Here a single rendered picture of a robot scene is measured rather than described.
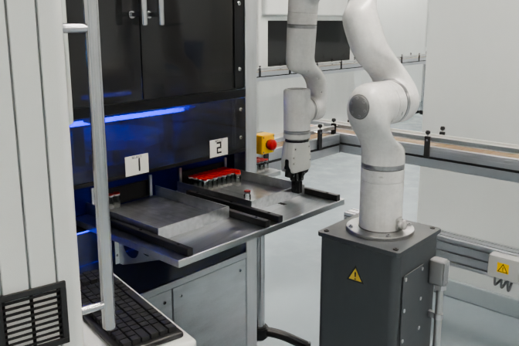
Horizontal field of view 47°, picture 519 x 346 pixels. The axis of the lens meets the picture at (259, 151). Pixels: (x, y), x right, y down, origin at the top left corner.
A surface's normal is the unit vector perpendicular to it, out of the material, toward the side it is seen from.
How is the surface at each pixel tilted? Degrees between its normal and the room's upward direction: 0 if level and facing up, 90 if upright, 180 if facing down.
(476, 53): 90
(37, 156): 90
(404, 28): 90
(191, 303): 90
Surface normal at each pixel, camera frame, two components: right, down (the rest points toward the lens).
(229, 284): 0.74, 0.15
